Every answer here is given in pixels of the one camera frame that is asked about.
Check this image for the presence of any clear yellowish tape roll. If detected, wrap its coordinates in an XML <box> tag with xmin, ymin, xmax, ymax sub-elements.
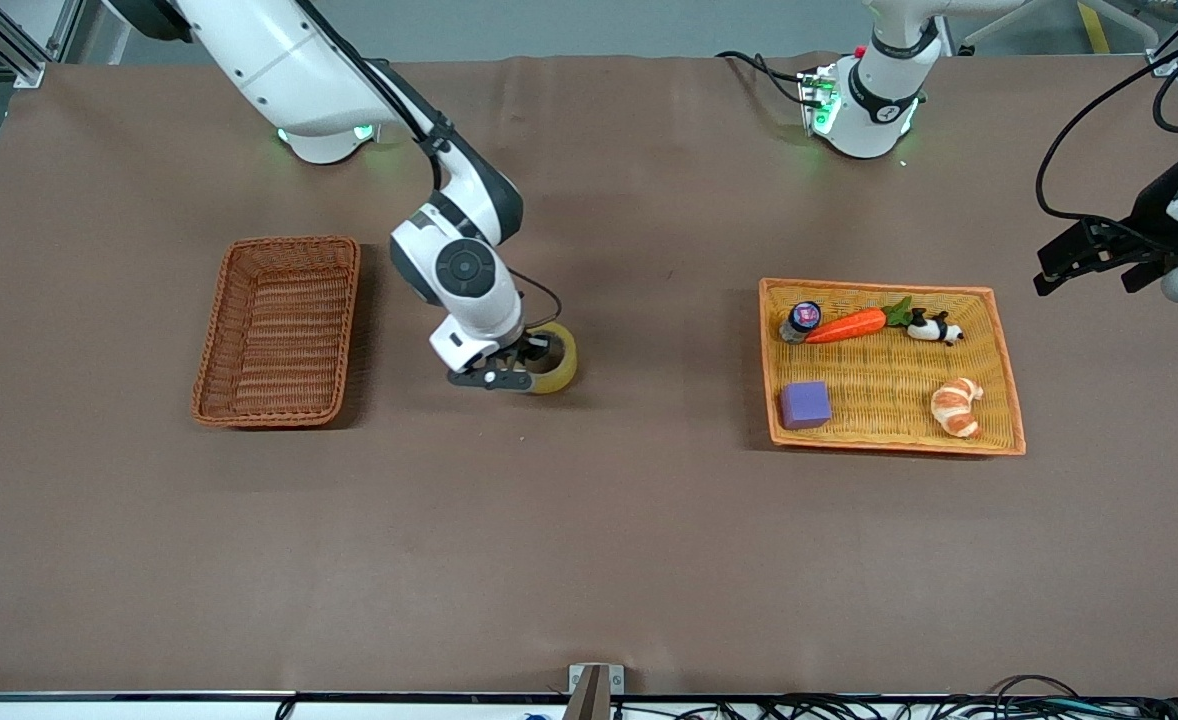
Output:
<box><xmin>521</xmin><ymin>322</ymin><xmax>580</xmax><ymax>395</ymax></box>

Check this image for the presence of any orange wicker basket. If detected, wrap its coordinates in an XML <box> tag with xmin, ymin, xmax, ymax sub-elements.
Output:
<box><xmin>758</xmin><ymin>278</ymin><xmax>1028</xmax><ymax>458</ymax></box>

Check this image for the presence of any brown wicker basket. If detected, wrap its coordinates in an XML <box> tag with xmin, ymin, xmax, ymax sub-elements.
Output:
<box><xmin>191</xmin><ymin>235</ymin><xmax>362</xmax><ymax>430</ymax></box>

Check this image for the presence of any brown table cover sheet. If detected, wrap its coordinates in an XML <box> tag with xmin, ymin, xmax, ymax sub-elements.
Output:
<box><xmin>0</xmin><ymin>52</ymin><xmax>1178</xmax><ymax>698</ymax></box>

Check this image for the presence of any black white panda toy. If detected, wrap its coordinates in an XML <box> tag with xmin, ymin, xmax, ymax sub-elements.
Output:
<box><xmin>906</xmin><ymin>308</ymin><xmax>966</xmax><ymax>347</ymax></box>

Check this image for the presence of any toy croissant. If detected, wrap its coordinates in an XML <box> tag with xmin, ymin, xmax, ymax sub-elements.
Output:
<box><xmin>930</xmin><ymin>376</ymin><xmax>986</xmax><ymax>439</ymax></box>

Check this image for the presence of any grey metal stand leg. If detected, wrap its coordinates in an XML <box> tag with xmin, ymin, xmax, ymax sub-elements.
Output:
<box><xmin>957</xmin><ymin>0</ymin><xmax>1032</xmax><ymax>55</ymax></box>

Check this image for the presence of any orange toy carrot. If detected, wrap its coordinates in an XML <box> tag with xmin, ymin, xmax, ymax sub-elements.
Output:
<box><xmin>805</xmin><ymin>296</ymin><xmax>916</xmax><ymax>346</ymax></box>

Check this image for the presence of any small bottle dark cap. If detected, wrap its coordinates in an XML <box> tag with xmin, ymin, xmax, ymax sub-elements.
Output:
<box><xmin>779</xmin><ymin>300</ymin><xmax>825</xmax><ymax>346</ymax></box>

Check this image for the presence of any purple cube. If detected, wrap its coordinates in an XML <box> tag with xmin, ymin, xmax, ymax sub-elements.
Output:
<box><xmin>778</xmin><ymin>380</ymin><xmax>834</xmax><ymax>432</ymax></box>

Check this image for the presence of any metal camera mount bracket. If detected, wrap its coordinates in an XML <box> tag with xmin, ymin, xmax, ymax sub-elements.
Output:
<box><xmin>567</xmin><ymin>662</ymin><xmax>625</xmax><ymax>720</ymax></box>

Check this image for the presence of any black left arm base cable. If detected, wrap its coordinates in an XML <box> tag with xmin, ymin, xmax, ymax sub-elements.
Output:
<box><xmin>716</xmin><ymin>50</ymin><xmax>812</xmax><ymax>106</ymax></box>

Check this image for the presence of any black cable bundle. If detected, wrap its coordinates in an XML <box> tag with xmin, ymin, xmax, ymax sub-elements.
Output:
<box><xmin>609</xmin><ymin>675</ymin><xmax>1178</xmax><ymax>720</ymax></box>

